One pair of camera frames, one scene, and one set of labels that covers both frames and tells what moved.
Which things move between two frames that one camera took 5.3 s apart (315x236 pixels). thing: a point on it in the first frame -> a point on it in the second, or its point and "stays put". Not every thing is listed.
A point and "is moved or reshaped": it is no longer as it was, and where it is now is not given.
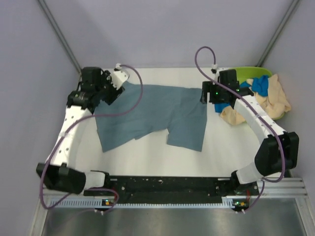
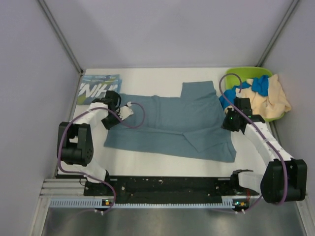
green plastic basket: [251, 72] stays put
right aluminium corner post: [277, 34] stays put
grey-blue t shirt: [179, 111] is moved or reshaped
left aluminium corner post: [60, 34] stays put
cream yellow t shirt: [274, 105] stays put
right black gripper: [208, 87] -> [225, 124]
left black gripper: [106, 77] -> [109, 125]
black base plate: [137, 189] stays put
